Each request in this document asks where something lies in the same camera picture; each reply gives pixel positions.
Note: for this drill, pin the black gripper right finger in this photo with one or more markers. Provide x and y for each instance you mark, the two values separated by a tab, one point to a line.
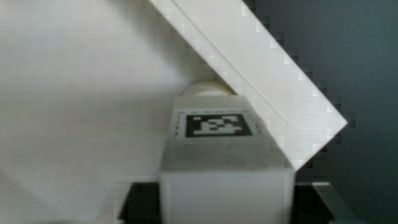
319	205

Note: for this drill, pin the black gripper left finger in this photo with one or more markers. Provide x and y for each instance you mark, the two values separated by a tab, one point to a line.
132	204

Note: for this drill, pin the white table leg with tag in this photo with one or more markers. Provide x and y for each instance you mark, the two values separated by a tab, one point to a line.
227	175

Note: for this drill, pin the white square tabletop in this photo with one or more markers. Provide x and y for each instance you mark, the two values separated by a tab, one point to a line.
100	59

